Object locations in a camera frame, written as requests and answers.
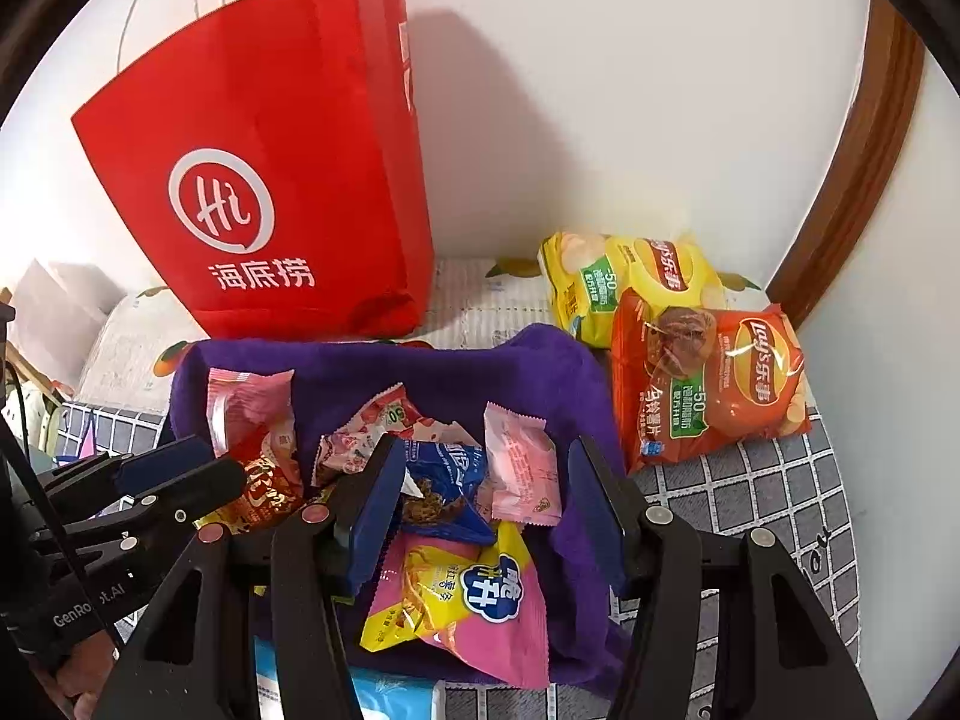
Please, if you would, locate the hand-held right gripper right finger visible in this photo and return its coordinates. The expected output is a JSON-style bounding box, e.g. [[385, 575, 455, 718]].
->
[[566, 435, 878, 720]]

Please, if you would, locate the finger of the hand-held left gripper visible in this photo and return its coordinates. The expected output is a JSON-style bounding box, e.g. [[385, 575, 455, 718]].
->
[[37, 435, 218, 500], [45, 457, 248, 563]]

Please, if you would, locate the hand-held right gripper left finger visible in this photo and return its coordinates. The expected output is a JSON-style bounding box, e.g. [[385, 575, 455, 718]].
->
[[94, 433, 410, 720]]

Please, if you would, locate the red snack packet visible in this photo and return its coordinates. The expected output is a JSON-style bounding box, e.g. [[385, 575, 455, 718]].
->
[[193, 427, 305, 537]]

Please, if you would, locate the blue snack packet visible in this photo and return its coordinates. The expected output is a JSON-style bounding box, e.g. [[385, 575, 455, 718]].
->
[[397, 439, 497, 547]]

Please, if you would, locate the pink strawberry snack packet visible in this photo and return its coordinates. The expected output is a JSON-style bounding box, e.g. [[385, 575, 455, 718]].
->
[[311, 384, 485, 488]]

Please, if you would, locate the pale pink snack packet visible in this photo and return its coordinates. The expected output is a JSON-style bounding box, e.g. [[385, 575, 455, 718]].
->
[[480, 401, 563, 527]]

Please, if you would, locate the pink clear snack packet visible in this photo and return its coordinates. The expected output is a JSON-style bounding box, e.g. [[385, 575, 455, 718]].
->
[[205, 367, 297, 458]]

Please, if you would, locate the yellow and pink snack packet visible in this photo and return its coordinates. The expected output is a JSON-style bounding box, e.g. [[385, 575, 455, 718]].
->
[[360, 521, 552, 691]]

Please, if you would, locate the purple cloth basket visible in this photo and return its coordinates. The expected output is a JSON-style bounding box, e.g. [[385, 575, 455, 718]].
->
[[169, 322, 638, 698]]

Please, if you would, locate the grey checked cloth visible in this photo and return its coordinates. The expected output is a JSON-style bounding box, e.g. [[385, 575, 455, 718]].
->
[[45, 397, 860, 720]]

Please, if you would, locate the orange chips bag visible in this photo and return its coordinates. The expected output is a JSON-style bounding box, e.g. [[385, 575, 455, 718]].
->
[[609, 291, 815, 475]]

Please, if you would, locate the blue tissue pack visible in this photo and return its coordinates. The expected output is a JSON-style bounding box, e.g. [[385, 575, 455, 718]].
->
[[253, 634, 443, 720]]

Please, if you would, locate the yellow chips bag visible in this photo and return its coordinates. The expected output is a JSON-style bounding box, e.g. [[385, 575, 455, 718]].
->
[[540, 231, 727, 350]]

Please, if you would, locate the red paper bag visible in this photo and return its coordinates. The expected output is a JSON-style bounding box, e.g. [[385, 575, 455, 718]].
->
[[71, 0, 436, 342]]

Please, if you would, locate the brown wooden door frame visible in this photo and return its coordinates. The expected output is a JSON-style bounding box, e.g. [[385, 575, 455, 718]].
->
[[765, 0, 927, 331]]

